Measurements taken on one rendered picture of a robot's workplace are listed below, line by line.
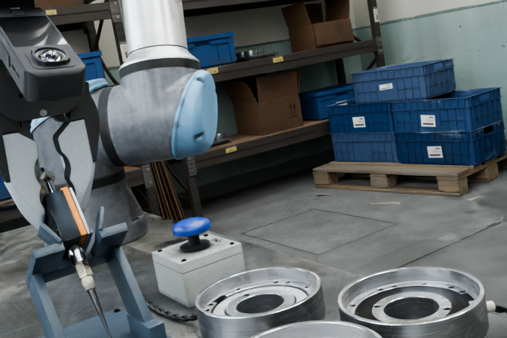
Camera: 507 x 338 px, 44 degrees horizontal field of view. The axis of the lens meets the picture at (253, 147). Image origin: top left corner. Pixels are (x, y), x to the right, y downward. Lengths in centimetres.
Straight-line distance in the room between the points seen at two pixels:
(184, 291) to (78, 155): 17
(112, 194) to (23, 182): 37
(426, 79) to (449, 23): 104
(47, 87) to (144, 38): 43
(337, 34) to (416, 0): 75
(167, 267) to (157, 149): 26
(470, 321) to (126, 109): 56
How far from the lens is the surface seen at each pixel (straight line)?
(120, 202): 92
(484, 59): 501
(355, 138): 464
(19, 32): 53
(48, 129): 91
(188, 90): 85
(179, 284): 64
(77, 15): 400
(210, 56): 443
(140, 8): 91
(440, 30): 524
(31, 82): 48
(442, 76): 438
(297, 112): 479
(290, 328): 46
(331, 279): 64
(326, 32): 499
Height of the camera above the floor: 103
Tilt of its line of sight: 8 degrees down
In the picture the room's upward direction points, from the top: 10 degrees counter-clockwise
